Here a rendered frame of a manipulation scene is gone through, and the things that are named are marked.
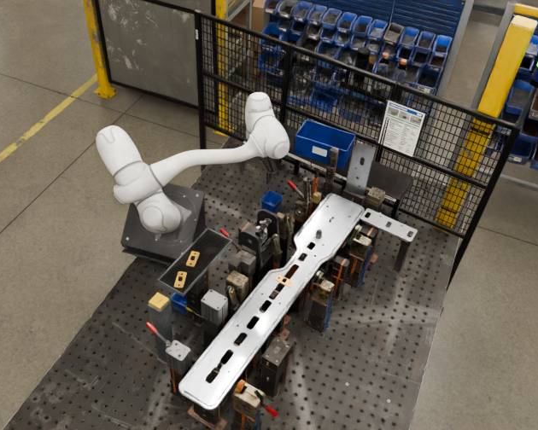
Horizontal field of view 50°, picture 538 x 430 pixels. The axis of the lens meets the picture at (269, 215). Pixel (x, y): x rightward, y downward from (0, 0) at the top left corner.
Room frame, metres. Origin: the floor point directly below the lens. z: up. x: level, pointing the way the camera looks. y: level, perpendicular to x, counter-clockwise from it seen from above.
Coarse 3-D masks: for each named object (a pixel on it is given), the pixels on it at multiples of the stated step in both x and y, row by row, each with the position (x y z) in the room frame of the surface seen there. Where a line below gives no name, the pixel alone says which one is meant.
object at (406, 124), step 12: (384, 108) 2.55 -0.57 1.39; (396, 108) 2.52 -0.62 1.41; (408, 108) 2.50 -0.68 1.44; (384, 120) 2.55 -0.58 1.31; (396, 120) 2.52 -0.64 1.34; (408, 120) 2.49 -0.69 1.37; (420, 120) 2.46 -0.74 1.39; (396, 132) 2.51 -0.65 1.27; (408, 132) 2.48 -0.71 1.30; (420, 132) 2.45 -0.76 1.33; (384, 144) 2.53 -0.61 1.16; (396, 144) 2.50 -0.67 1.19; (408, 144) 2.47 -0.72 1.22; (408, 156) 2.46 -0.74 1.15
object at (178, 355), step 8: (176, 344) 1.25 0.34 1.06; (168, 352) 1.21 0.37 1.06; (176, 352) 1.21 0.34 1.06; (184, 352) 1.21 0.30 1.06; (168, 360) 1.21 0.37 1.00; (176, 360) 1.18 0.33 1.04; (184, 360) 1.19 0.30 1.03; (176, 368) 1.19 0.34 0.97; (184, 368) 1.19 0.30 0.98; (176, 376) 1.20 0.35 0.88; (176, 384) 1.20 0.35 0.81; (176, 392) 1.20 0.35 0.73; (184, 400) 1.17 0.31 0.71
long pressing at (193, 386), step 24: (312, 216) 2.09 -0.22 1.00; (336, 216) 2.11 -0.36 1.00; (360, 216) 2.13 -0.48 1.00; (312, 240) 1.93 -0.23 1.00; (336, 240) 1.94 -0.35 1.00; (288, 264) 1.76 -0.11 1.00; (312, 264) 1.77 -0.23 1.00; (264, 288) 1.61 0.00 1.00; (288, 288) 1.62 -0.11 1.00; (240, 312) 1.47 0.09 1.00; (216, 336) 1.33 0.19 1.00; (264, 336) 1.35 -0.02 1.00; (216, 360) 1.22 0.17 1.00; (240, 360) 1.23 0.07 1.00; (192, 384) 1.11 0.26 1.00; (216, 384) 1.11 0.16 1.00; (216, 408) 1.02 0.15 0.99
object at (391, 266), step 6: (408, 234) 2.03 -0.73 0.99; (402, 246) 2.01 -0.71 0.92; (408, 246) 1.99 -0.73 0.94; (402, 252) 2.01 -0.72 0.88; (396, 258) 2.01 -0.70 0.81; (402, 258) 2.00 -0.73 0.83; (390, 264) 2.05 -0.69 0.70; (396, 264) 2.01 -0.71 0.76; (402, 264) 2.01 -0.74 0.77; (390, 270) 2.01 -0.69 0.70; (396, 270) 2.00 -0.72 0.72; (402, 270) 2.02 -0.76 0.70; (402, 276) 1.98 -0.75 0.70
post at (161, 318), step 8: (168, 304) 1.39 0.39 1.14; (152, 312) 1.37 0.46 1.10; (160, 312) 1.35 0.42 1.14; (168, 312) 1.39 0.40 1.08; (152, 320) 1.37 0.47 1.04; (160, 320) 1.35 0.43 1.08; (168, 320) 1.39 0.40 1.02; (160, 328) 1.36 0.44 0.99; (168, 328) 1.38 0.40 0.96; (168, 336) 1.38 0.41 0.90; (160, 344) 1.37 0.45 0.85; (160, 352) 1.37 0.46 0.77; (160, 360) 1.36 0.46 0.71
